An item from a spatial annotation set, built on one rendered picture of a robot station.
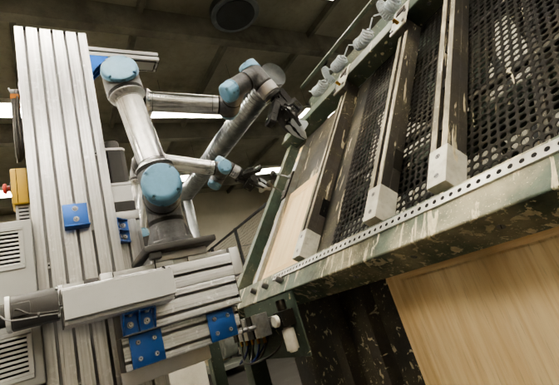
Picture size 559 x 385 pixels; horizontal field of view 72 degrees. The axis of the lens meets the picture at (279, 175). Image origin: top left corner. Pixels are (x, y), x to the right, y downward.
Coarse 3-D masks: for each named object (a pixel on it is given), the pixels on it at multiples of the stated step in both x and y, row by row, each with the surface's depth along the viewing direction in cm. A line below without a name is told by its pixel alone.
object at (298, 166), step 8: (304, 152) 242; (296, 168) 233; (296, 176) 230; (296, 184) 228; (288, 192) 223; (280, 208) 218; (280, 216) 213; (272, 232) 209; (272, 240) 205; (264, 256) 201; (264, 264) 197; (256, 280) 192
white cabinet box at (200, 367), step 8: (184, 368) 474; (192, 368) 478; (200, 368) 483; (176, 376) 466; (184, 376) 470; (192, 376) 475; (200, 376) 479; (176, 384) 463; (184, 384) 467; (192, 384) 471; (200, 384) 475; (208, 384) 479
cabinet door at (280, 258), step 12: (312, 180) 199; (300, 192) 207; (288, 204) 217; (300, 204) 198; (288, 216) 206; (300, 216) 189; (288, 228) 197; (300, 228) 181; (276, 240) 202; (288, 240) 187; (276, 252) 194; (288, 252) 179; (276, 264) 185; (288, 264) 171; (264, 276) 192
